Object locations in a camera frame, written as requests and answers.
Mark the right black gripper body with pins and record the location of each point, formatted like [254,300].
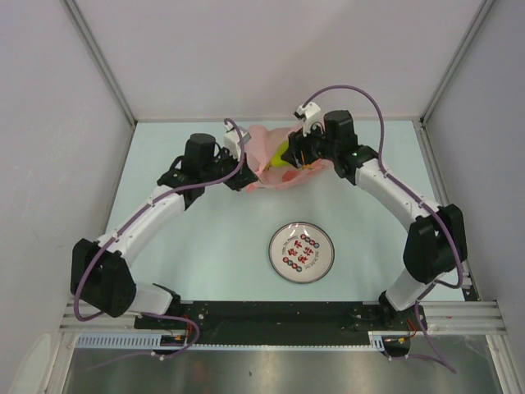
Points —
[313,146]

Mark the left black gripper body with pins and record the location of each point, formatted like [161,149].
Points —
[224,167]

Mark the pink plastic bag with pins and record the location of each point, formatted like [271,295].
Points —
[272,172]

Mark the green fake pear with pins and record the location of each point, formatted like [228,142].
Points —
[279,157]

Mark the white printed plate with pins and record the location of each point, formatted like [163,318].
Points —
[301,252]

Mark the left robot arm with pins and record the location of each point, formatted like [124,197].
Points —
[100,269]

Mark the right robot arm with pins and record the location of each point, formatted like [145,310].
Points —
[436,240]

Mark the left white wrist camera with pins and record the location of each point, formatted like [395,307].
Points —
[232,140]

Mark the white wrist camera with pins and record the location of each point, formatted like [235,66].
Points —
[310,114]
[232,140]

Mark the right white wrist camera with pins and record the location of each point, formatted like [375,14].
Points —
[310,114]

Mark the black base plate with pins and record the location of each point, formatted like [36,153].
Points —
[300,323]

